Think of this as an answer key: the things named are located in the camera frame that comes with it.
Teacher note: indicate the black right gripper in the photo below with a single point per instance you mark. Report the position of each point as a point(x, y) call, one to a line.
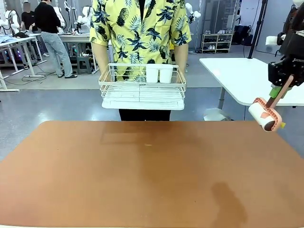
point(281, 71)

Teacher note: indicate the pink lint roller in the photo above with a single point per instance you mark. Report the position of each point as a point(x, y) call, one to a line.
point(264, 114)

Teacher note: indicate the person's left forearm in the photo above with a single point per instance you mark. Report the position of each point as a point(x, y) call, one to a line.
point(181, 57)

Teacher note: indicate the person's right forearm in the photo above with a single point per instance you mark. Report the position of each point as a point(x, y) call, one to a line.
point(101, 57)

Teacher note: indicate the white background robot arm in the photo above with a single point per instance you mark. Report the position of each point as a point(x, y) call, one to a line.
point(10, 21)
point(83, 19)
point(192, 13)

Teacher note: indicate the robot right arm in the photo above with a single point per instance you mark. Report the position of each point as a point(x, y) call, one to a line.
point(295, 31)

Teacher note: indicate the person's left hand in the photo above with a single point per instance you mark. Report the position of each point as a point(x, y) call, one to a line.
point(181, 75)

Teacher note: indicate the person's right hand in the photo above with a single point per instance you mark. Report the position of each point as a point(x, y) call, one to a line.
point(105, 76)

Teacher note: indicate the white side table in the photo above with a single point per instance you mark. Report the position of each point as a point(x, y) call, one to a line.
point(247, 76)

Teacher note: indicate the black tripod stand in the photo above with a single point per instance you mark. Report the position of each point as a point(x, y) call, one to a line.
point(257, 26)

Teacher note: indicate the wooden shoe rack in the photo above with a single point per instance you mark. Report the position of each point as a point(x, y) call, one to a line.
point(216, 42)

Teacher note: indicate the white plastic cup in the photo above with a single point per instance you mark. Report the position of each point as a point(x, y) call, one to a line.
point(166, 73)
point(152, 73)

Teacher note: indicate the person in yellow pineapple shirt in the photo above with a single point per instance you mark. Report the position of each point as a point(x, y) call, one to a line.
point(140, 31)

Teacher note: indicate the grey step stool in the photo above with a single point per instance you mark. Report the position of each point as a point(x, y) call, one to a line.
point(83, 65)

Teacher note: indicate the white lab table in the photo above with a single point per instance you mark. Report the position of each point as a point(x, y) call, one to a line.
point(76, 39)

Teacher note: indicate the man in black shirt, jeans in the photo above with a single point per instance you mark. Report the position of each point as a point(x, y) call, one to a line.
point(52, 35)

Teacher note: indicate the white power strip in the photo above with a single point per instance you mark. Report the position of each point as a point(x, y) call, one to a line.
point(33, 76)

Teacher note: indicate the seated person in black shirt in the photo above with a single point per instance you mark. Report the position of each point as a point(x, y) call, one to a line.
point(28, 20)

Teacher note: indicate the white workbench desk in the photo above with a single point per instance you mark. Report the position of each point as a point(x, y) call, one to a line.
point(16, 45)

